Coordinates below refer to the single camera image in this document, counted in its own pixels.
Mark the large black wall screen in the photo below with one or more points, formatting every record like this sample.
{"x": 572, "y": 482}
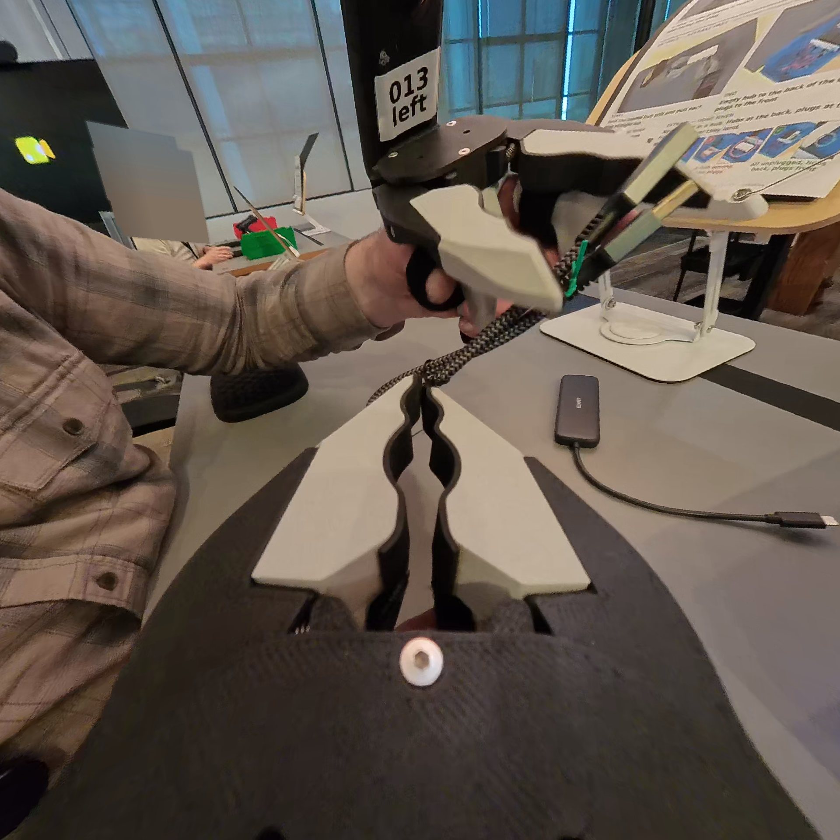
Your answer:
{"x": 59, "y": 145}

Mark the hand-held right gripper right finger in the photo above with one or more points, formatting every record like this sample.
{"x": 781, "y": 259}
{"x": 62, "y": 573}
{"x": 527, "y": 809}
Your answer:
{"x": 512, "y": 519}

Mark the person's left hand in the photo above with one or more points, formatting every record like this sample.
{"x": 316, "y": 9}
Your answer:
{"x": 381, "y": 282}

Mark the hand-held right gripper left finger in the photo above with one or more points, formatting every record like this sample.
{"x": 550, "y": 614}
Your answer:
{"x": 328, "y": 519}

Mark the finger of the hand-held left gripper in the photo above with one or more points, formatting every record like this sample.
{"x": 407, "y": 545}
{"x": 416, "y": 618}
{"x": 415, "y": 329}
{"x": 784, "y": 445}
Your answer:
{"x": 628, "y": 243}
{"x": 676, "y": 164}

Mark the person's left forearm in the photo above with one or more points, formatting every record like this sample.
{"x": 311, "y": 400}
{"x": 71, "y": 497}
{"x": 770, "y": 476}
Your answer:
{"x": 171, "y": 295}

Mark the green plastic object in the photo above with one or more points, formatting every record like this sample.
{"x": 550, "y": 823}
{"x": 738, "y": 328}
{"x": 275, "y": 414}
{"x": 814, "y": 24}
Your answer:
{"x": 269, "y": 243}

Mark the grey desk lamp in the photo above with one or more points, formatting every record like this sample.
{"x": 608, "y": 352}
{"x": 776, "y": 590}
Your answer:
{"x": 305, "y": 171}

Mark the instruction sheet wooden board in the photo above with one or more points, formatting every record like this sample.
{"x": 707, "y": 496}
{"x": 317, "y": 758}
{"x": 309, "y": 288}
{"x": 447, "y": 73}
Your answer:
{"x": 735, "y": 92}

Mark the person's plaid shirt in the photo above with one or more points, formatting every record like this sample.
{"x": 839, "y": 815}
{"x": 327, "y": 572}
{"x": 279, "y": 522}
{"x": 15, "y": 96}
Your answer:
{"x": 66, "y": 525}

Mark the black mesh pad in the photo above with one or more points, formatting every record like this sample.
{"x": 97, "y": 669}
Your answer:
{"x": 259, "y": 391}

